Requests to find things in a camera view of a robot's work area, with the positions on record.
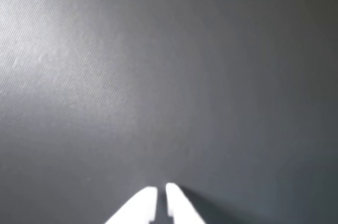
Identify dark grey table mat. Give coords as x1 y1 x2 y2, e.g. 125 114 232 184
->
0 0 338 224

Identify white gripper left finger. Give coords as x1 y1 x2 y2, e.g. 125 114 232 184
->
105 186 158 224

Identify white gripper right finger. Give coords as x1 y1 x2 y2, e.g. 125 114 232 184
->
165 182 207 224

